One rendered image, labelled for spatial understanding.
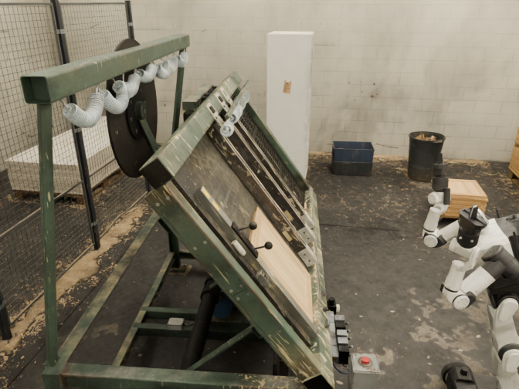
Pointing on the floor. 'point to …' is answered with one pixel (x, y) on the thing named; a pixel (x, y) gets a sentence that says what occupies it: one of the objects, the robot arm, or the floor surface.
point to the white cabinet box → (290, 92)
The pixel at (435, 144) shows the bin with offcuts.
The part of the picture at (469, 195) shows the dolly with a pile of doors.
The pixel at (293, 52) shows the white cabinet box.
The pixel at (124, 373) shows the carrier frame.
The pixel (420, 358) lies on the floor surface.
